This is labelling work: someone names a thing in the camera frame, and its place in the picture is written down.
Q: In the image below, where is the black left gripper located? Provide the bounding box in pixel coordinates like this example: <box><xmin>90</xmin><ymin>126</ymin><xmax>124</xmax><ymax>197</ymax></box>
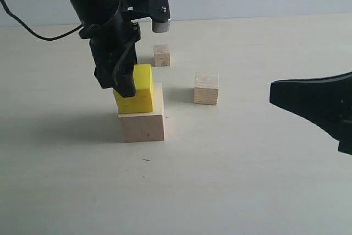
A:
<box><xmin>79</xmin><ymin>20</ymin><xmax>141</xmax><ymax>98</ymax></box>

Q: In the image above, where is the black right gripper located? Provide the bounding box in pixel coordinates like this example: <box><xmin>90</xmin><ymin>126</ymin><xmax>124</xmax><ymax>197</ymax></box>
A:
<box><xmin>269</xmin><ymin>72</ymin><xmax>352</xmax><ymax>155</ymax></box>

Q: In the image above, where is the yellow cube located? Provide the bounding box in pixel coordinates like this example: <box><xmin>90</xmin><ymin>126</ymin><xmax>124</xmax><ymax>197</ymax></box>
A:
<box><xmin>113</xmin><ymin>64</ymin><xmax>154</xmax><ymax>114</ymax></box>

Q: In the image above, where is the large light wooden cube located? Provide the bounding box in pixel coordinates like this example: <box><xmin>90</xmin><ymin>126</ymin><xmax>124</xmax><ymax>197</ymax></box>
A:
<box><xmin>117</xmin><ymin>83</ymin><xmax>165</xmax><ymax>143</ymax></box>

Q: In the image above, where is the medium plywood cube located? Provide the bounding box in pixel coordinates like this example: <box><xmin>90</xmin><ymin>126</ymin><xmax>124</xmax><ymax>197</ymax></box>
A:
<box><xmin>194</xmin><ymin>72</ymin><xmax>219</xmax><ymax>106</ymax></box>

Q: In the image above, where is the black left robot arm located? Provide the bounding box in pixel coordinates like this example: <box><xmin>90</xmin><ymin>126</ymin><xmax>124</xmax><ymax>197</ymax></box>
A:
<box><xmin>70</xmin><ymin>0</ymin><xmax>141</xmax><ymax>98</ymax></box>

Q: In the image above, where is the small wooden cube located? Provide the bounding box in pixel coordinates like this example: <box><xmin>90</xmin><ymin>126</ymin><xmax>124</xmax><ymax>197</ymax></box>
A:
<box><xmin>153</xmin><ymin>44</ymin><xmax>171</xmax><ymax>67</ymax></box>

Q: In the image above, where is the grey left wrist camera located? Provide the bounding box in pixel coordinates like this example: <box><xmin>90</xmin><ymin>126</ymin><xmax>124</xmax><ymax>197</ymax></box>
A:
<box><xmin>148</xmin><ymin>0</ymin><xmax>171</xmax><ymax>33</ymax></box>

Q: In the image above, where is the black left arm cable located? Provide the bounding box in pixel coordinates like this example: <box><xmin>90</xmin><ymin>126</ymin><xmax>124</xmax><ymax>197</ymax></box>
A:
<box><xmin>0</xmin><ymin>0</ymin><xmax>133</xmax><ymax>87</ymax></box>

